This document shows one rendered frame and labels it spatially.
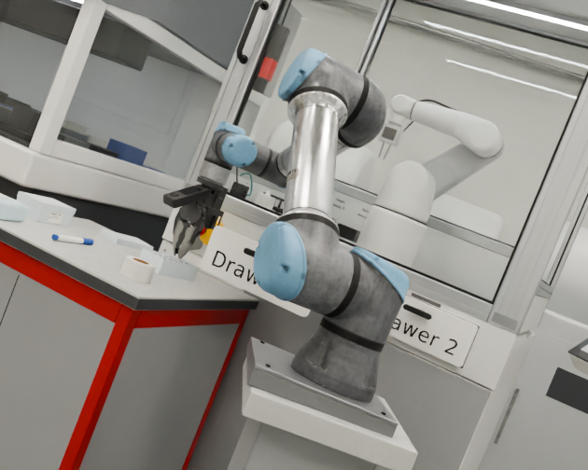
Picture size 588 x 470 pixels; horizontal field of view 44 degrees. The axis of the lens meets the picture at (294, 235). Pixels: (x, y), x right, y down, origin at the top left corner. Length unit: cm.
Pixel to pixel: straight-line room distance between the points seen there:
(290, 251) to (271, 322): 88
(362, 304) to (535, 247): 74
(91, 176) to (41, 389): 91
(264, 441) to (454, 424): 78
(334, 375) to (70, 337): 63
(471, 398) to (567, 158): 63
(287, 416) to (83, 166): 138
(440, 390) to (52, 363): 92
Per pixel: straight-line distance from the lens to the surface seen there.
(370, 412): 119
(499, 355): 185
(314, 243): 116
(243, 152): 173
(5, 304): 171
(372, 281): 121
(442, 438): 190
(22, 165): 218
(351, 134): 150
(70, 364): 160
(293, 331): 198
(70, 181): 231
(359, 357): 122
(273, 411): 115
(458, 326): 185
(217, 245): 171
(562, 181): 187
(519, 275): 185
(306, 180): 126
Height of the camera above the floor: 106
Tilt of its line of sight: 3 degrees down
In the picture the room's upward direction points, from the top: 22 degrees clockwise
